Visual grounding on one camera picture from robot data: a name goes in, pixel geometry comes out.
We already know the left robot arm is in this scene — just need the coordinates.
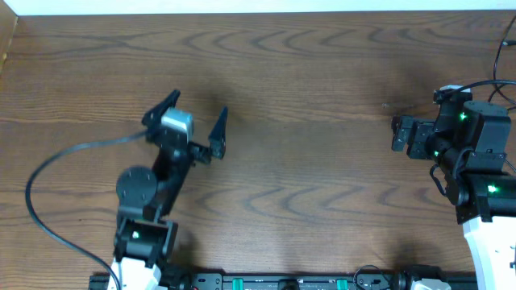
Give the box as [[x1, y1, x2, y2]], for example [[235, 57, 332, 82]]
[[105, 90, 228, 289]]

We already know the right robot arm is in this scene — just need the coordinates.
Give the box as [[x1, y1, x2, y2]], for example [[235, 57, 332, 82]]
[[392, 101, 515, 289]]

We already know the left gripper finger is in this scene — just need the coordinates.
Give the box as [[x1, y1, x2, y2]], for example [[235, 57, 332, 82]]
[[208, 106, 228, 159], [141, 89, 181, 128]]

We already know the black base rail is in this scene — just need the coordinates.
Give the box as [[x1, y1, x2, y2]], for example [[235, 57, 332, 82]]
[[88, 265, 477, 290]]

